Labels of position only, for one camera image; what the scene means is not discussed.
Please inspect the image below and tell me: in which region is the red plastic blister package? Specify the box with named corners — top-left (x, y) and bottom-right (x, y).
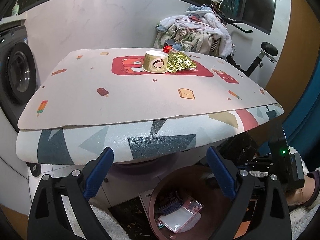
top-left (158, 196), bottom-right (203, 234)

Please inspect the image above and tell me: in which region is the green candy wrapper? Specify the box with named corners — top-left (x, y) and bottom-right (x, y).
top-left (157, 221), bottom-right (164, 229)

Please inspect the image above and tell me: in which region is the blue milk carton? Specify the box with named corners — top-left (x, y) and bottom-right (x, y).
top-left (159, 198), bottom-right (183, 216)

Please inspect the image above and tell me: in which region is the brown round trash bin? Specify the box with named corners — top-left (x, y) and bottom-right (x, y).
top-left (148, 166), bottom-right (232, 239)

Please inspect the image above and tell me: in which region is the person's foot in slipper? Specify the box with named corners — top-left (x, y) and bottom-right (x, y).
top-left (286, 170), bottom-right (319, 210)

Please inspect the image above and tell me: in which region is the white fluffy rug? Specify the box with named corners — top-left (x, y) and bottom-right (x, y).
top-left (90, 205), bottom-right (131, 240)

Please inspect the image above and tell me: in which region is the geometric-print foam mat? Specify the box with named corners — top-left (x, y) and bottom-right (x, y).
top-left (16, 103), bottom-right (284, 165)

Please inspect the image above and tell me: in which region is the black exercise bike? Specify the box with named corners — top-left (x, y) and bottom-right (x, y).
top-left (210, 0), bottom-right (278, 77)

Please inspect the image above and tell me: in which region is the pink cartoon-print play mat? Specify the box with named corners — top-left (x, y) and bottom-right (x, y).
top-left (18, 48), bottom-right (276, 130)

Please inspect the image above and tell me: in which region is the gold foil wrapper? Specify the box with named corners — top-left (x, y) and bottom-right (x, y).
top-left (167, 51), bottom-right (197, 73)

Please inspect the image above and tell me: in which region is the black front-load washing machine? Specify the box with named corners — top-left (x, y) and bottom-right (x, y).
top-left (1, 26), bottom-right (38, 132)

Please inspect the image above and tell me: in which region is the pile of clothes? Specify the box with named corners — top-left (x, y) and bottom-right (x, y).
top-left (153, 5), bottom-right (233, 57)

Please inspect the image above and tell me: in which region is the yellow paper cup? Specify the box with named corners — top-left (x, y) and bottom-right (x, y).
top-left (142, 50), bottom-right (168, 74)

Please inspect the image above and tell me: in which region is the green soap dispenser bottle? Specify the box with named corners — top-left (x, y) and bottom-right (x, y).
top-left (11, 0), bottom-right (20, 16)

